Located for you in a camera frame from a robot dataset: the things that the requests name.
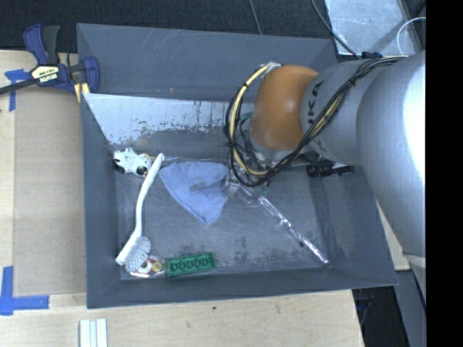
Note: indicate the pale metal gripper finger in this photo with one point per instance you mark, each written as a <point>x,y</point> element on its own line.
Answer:
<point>232,188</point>

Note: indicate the light blue cloth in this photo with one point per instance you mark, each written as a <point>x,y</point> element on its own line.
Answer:
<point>197,201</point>

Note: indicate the clear plastic rod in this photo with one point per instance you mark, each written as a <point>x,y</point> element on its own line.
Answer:
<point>289,230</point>

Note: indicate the dark green flat block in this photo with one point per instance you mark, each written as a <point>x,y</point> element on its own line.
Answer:
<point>190,264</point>

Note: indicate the white toy animal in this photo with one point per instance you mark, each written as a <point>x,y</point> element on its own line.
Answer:
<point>131,160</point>

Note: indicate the clear packet with round pieces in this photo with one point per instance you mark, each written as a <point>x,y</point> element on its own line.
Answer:
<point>150,267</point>

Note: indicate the grey metal bin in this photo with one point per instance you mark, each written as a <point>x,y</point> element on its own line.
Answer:
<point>202,67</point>

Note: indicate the pale wood board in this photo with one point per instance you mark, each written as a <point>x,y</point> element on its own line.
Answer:
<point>47,193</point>

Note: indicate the black cylinder on white bracket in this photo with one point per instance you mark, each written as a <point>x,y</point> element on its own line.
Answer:
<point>320,170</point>

